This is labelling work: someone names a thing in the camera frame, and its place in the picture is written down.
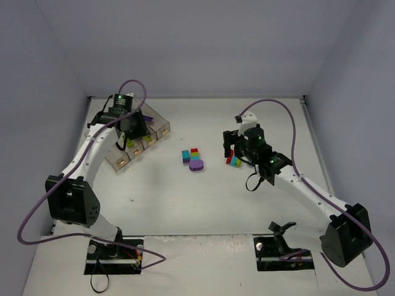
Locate cyan arched lego piece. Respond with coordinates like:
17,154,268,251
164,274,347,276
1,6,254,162
230,157,238,167

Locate red arched lego piece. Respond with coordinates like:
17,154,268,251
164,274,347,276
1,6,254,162
225,149,234,165

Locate lilac oval lego piece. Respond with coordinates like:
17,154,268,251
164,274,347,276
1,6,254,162
189,159,204,171

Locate green long lego brick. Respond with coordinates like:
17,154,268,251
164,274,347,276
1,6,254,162
144,136,156,145

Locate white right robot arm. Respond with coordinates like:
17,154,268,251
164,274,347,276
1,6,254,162
223,125,373,268

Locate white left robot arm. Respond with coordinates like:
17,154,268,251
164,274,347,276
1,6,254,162
45,93,149,246

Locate purple lego in bin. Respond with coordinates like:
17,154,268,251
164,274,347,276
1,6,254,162
143,115,154,123

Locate cyan square lego brick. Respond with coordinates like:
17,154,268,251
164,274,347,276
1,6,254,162
181,150,190,159

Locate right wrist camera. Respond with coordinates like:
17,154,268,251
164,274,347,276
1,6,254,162
235,111,257,136

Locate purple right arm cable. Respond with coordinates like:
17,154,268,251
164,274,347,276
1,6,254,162
237,99,391,292

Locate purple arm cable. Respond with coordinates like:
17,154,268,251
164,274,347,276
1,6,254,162
17,79,167,294
237,99,391,292

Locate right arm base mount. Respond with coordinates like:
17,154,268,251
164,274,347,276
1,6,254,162
253,222,315,272

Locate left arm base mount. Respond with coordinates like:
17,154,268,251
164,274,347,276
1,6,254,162
84,240,143,275

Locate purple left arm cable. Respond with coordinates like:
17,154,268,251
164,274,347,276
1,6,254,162
17,79,167,294

